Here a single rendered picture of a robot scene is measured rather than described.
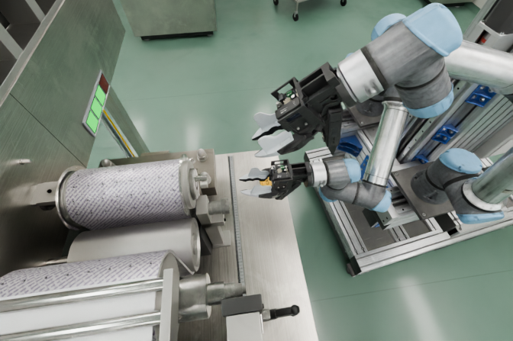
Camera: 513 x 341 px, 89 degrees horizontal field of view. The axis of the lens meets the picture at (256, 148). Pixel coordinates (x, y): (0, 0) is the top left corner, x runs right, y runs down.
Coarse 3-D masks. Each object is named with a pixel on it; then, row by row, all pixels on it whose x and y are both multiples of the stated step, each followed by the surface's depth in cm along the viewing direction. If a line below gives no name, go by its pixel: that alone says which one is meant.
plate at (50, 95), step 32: (64, 0) 76; (96, 0) 95; (64, 32) 74; (96, 32) 92; (32, 64) 60; (64, 64) 72; (96, 64) 90; (32, 96) 59; (64, 96) 71; (0, 128) 50; (32, 128) 58; (64, 128) 69; (0, 160) 50; (32, 160) 57; (64, 160) 68; (0, 192) 49; (32, 192) 56; (0, 224) 48; (32, 224) 55; (0, 256) 48; (32, 256) 55
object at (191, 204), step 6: (186, 162) 60; (186, 168) 58; (186, 174) 57; (186, 180) 57; (66, 186) 56; (186, 186) 57; (186, 192) 57; (186, 198) 57; (192, 204) 60; (66, 210) 55
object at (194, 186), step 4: (192, 168) 62; (192, 172) 60; (196, 172) 64; (192, 176) 59; (192, 180) 59; (192, 184) 59; (196, 184) 62; (192, 188) 59; (196, 188) 63; (192, 192) 59; (196, 192) 61; (192, 196) 60; (196, 196) 60
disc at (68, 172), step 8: (72, 168) 59; (80, 168) 62; (64, 176) 56; (64, 184) 56; (56, 192) 53; (56, 200) 53; (56, 208) 53; (64, 208) 55; (64, 216) 55; (64, 224) 55; (72, 224) 57
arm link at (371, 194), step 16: (384, 96) 85; (384, 112) 84; (400, 112) 81; (384, 128) 83; (400, 128) 81; (384, 144) 82; (368, 160) 87; (384, 160) 82; (368, 176) 84; (384, 176) 82; (368, 192) 83; (384, 192) 83; (368, 208) 85; (384, 208) 82
